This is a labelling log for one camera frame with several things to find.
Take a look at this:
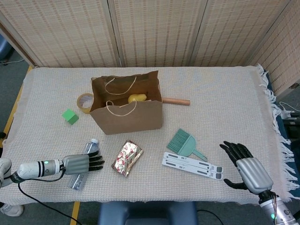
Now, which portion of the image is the transparent water bottle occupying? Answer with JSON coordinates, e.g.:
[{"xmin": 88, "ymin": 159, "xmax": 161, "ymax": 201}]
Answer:
[{"xmin": 68, "ymin": 138, "xmax": 99, "ymax": 191}]

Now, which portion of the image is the woven folding screen panel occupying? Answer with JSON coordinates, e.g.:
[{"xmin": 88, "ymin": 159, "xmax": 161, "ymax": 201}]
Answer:
[
  {"xmin": 0, "ymin": 0, "xmax": 119, "ymax": 68},
  {"xmin": 108, "ymin": 0, "xmax": 208, "ymax": 68},
  {"xmin": 190, "ymin": 0, "xmax": 293, "ymax": 68},
  {"xmin": 248, "ymin": 0, "xmax": 300, "ymax": 97}
]

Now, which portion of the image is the yellowish tape roll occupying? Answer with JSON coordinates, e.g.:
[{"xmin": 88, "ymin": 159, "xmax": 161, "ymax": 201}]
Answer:
[{"xmin": 76, "ymin": 93, "xmax": 94, "ymax": 115}]

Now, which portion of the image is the brown paper bag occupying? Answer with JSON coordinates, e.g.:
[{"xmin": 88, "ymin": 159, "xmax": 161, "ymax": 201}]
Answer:
[{"xmin": 90, "ymin": 71, "xmax": 164, "ymax": 135}]

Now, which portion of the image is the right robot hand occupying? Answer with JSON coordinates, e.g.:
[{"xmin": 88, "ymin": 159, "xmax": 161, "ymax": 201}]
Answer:
[{"xmin": 219, "ymin": 141, "xmax": 274, "ymax": 195}]

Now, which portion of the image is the gold red snack packet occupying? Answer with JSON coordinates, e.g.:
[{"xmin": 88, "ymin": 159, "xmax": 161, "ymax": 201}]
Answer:
[{"xmin": 111, "ymin": 140, "xmax": 144, "ymax": 176}]

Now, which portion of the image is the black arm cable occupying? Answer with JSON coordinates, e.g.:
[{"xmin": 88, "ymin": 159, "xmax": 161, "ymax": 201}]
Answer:
[{"xmin": 18, "ymin": 172, "xmax": 83, "ymax": 225}]

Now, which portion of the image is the blue padded seat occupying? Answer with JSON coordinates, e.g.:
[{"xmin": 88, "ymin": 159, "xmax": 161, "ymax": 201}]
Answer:
[{"xmin": 97, "ymin": 201, "xmax": 197, "ymax": 225}]

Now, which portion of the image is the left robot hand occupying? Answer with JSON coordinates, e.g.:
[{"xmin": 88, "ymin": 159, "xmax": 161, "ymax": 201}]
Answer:
[{"xmin": 62, "ymin": 150, "xmax": 105, "ymax": 175}]

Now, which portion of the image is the wooden rolling stick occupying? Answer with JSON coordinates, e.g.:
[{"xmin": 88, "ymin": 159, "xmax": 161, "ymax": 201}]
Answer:
[{"xmin": 162, "ymin": 97, "xmax": 190, "ymax": 106}]

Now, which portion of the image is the white folding stand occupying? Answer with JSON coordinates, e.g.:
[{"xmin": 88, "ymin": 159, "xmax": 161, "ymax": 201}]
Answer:
[{"xmin": 161, "ymin": 151, "xmax": 224, "ymax": 180}]

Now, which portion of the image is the beige woven table cloth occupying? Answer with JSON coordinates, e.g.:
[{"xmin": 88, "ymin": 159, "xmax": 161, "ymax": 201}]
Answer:
[{"xmin": 0, "ymin": 64, "xmax": 295, "ymax": 207}]

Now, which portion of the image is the teal hand brush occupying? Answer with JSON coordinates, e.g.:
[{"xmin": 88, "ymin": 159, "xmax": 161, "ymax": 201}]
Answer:
[{"xmin": 166, "ymin": 128, "xmax": 208, "ymax": 162}]

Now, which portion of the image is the green cube block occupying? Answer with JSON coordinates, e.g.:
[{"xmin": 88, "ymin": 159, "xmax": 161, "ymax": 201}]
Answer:
[{"xmin": 61, "ymin": 108, "xmax": 79, "ymax": 126}]

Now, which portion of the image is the yellow pear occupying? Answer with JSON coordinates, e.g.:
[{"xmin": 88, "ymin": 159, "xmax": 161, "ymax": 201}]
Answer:
[{"xmin": 127, "ymin": 93, "xmax": 148, "ymax": 104}]

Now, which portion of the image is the black box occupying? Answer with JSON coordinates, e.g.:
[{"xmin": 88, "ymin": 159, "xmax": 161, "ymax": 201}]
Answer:
[{"xmin": 282, "ymin": 112, "xmax": 300, "ymax": 141}]

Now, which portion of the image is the white shoe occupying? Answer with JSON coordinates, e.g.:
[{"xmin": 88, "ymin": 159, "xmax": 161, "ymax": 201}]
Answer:
[{"xmin": 0, "ymin": 203, "xmax": 24, "ymax": 217}]

